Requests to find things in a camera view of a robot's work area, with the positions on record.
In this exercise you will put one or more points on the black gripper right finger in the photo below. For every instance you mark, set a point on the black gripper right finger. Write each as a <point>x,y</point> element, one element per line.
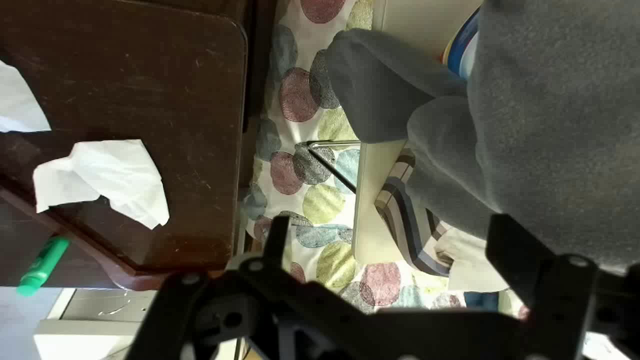
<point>560,293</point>

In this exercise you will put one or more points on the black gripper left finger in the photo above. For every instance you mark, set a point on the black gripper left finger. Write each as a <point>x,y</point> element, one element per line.
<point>173,313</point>

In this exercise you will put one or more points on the grey jersey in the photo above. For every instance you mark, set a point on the grey jersey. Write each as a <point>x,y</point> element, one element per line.
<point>552,121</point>

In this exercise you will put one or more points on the green marker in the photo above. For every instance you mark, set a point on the green marker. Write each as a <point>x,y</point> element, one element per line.
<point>42,267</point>

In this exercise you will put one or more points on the crumpled white tissue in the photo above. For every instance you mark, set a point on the crumpled white tissue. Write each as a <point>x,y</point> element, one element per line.
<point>112,181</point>
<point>16,102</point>

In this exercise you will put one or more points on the striped cloth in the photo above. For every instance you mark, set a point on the striped cloth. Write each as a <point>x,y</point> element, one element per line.
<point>411,220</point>

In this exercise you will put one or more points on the spotted floral duvet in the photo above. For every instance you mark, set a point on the spotted floral duvet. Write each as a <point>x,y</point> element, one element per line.
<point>313,207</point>

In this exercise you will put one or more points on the dark wooden table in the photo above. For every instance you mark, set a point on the dark wooden table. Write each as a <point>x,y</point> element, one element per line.
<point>147,72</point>

